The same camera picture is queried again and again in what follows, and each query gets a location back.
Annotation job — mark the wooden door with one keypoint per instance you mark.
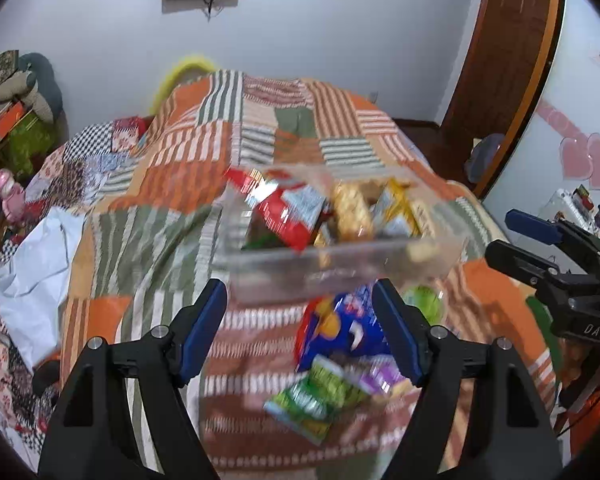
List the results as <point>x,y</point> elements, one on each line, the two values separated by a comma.
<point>500,45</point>

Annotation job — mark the yellow chip packet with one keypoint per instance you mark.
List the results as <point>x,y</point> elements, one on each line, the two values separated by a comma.
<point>400,205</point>

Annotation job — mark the white plastic bag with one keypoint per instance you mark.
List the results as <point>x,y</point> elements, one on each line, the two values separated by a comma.
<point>35,280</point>

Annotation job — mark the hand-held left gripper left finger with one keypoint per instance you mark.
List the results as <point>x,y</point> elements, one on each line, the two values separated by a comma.
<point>205,330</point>

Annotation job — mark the purple snack packet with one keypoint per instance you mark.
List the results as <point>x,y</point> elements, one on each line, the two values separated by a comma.
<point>377,377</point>

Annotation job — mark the yellow puffed snack packet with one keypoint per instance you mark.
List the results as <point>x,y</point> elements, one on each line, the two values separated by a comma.
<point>350,210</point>

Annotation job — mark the red snack packet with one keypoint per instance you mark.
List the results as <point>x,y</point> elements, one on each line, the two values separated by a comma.
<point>285,210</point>

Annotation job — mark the pink heart wall sticker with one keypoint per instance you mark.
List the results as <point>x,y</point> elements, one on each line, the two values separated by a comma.
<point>585,155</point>

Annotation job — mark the blue chip bag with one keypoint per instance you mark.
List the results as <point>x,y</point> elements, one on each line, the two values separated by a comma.
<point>330,330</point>

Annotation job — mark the checkered patchwork quilt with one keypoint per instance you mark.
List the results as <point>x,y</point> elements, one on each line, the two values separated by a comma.
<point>80,160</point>

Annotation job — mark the green patterned box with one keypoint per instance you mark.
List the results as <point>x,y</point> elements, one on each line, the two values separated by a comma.
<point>27,145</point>

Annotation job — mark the pink plush toy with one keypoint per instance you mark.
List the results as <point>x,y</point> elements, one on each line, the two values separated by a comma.
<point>10,195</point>

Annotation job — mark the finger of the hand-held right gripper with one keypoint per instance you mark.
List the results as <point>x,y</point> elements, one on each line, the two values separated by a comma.
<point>530,224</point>
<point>515,259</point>

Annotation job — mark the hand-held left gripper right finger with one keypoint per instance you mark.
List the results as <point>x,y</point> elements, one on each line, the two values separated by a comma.
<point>397,330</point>

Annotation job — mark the grey bag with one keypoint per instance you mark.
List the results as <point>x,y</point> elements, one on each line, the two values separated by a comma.
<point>485,155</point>

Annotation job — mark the green snack packet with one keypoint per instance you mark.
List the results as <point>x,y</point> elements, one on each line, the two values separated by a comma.
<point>310,392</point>

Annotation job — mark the orange striped patchwork blanket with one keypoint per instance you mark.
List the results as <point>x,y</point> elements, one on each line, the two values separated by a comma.
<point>170,210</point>

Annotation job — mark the white device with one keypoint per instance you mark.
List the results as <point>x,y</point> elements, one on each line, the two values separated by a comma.
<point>562,202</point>

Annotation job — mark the green jelly cup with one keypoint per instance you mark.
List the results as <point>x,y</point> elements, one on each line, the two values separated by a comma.
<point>427,302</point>

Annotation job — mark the orange cardboard box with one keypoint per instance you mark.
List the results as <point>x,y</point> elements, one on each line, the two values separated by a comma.
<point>10,120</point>

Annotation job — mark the clear plastic container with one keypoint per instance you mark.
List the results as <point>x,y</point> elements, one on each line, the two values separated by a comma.
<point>370,265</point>

